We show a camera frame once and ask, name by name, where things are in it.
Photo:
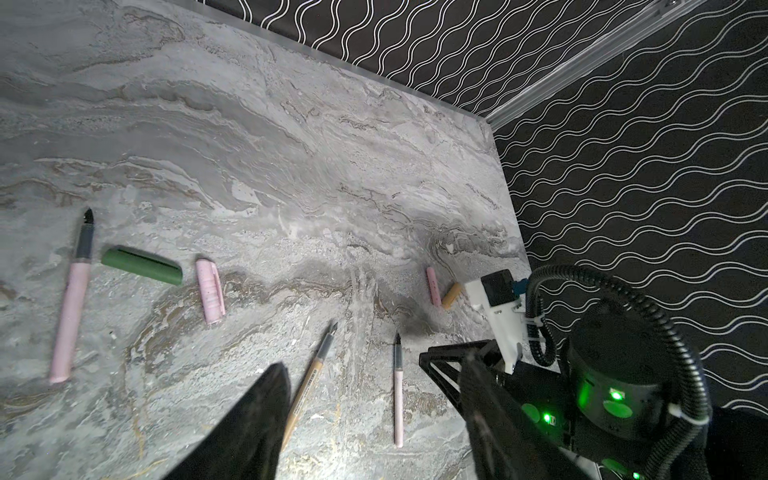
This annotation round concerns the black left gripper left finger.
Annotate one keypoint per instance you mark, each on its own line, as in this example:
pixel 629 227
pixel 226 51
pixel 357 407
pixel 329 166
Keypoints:
pixel 246 443

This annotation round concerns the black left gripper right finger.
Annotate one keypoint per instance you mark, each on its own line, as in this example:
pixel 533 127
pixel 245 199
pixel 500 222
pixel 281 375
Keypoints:
pixel 504 440

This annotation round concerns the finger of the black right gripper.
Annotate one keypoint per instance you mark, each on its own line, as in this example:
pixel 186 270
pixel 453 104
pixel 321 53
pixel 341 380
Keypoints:
pixel 442 364

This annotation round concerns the thin pink pen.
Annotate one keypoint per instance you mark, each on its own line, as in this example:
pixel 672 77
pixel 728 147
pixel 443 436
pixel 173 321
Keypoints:
pixel 398 392

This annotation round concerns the pink pen cap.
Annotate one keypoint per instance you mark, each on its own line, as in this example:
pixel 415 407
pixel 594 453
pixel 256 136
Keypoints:
pixel 211 290
pixel 433 286

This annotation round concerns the tan fountain pen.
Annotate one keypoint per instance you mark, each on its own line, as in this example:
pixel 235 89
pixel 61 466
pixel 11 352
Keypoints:
pixel 308 383

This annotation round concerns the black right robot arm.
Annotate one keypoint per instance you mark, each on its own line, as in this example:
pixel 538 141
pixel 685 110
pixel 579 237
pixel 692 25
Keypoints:
pixel 608 399

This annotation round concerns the green pen cap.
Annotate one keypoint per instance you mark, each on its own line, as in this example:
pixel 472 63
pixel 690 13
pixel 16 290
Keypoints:
pixel 143 264

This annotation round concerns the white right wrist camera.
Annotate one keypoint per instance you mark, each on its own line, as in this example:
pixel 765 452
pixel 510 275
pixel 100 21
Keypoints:
pixel 500 299

